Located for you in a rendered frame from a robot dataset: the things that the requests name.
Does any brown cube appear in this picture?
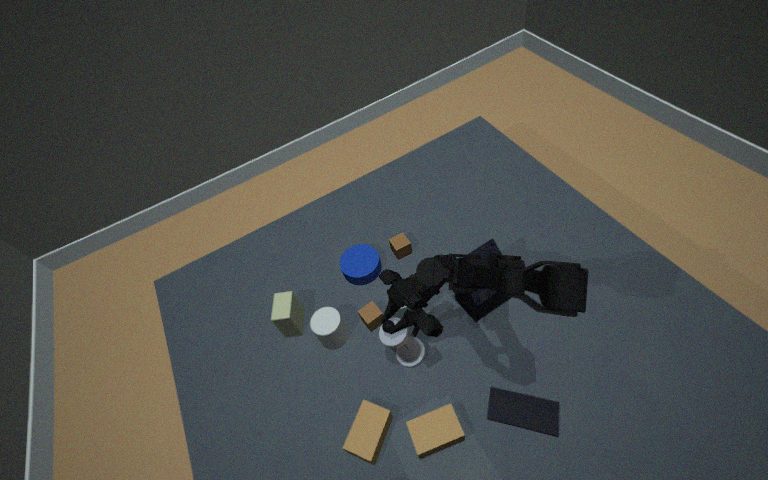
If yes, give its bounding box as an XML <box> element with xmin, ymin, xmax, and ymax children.
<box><xmin>389</xmin><ymin>232</ymin><xmax>413</xmax><ymax>260</ymax></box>
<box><xmin>358</xmin><ymin>301</ymin><xmax>383</xmax><ymax>332</ymax></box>

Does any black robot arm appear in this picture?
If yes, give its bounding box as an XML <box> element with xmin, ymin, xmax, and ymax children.
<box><xmin>387</xmin><ymin>253</ymin><xmax>589</xmax><ymax>317</ymax></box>

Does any glass french press with black knob plunger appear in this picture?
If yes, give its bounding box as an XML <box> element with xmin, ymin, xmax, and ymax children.
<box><xmin>379</xmin><ymin>318</ymin><xmax>425</xmax><ymax>367</ymax></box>

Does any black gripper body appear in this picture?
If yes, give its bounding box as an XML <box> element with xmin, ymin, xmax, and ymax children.
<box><xmin>379</xmin><ymin>269</ymin><xmax>443</xmax><ymax>337</ymax></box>

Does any tan flat rectangular block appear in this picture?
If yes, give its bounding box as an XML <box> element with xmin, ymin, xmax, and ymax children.
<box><xmin>406</xmin><ymin>404</ymin><xmax>465</xmax><ymax>459</ymax></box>
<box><xmin>342</xmin><ymin>399</ymin><xmax>393</xmax><ymax>466</ymax></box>

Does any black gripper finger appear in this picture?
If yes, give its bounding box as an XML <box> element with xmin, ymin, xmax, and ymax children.
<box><xmin>389</xmin><ymin>312</ymin><xmax>417</xmax><ymax>334</ymax></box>
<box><xmin>381</xmin><ymin>295</ymin><xmax>401</xmax><ymax>323</ymax></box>

